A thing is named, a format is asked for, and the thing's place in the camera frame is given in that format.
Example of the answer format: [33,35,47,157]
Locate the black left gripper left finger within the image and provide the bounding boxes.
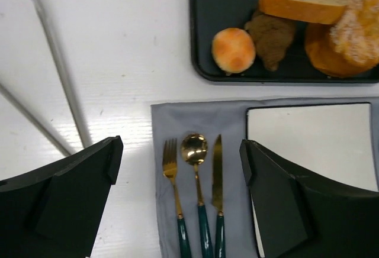
[1,136,123,257]

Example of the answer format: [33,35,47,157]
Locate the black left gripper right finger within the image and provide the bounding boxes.
[240,140,378,257]

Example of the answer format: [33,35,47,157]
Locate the silver metal tongs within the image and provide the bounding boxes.
[1,0,92,156]

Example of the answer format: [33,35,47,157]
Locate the orange round bread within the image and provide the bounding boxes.
[304,23,378,78]

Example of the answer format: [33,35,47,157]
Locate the white square plate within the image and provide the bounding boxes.
[240,103,378,257]

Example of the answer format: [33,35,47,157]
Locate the grey cloth placemat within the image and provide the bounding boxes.
[152,98,378,257]

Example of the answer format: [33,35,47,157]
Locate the small round bun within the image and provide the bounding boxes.
[211,28,256,75]

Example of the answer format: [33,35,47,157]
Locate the brown croissant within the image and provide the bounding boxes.
[245,9,296,72]

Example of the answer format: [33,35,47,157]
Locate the baguette slice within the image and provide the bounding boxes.
[258,0,347,25]

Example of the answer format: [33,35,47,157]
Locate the black baking tray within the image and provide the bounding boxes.
[189,0,378,85]

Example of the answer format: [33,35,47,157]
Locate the gold knife green handle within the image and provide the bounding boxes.
[212,134,226,258]

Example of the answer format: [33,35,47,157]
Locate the gold spoon green handle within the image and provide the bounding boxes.
[180,133,214,257]

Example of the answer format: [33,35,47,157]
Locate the gold fork green handle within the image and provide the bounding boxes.
[162,138,192,258]

